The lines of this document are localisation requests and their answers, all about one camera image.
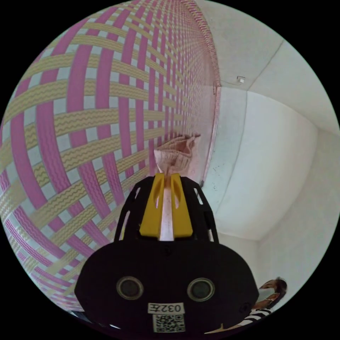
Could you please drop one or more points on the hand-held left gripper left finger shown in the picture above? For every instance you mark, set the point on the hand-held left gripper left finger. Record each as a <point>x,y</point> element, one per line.
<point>152,212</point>

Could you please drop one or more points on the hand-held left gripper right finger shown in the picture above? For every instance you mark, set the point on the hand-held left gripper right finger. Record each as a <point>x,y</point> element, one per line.
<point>182,212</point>

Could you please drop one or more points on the pink pants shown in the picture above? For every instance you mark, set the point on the pink pants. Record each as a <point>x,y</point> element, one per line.
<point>177,152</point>

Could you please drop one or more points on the bed with pink woven mat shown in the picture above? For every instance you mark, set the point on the bed with pink woven mat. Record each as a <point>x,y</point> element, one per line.
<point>101,127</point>

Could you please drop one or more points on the person's body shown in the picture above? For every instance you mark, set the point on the person's body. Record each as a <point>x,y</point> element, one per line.
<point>268,300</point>

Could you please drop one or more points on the white wall switch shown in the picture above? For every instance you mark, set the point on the white wall switch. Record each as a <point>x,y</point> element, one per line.
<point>241,79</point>

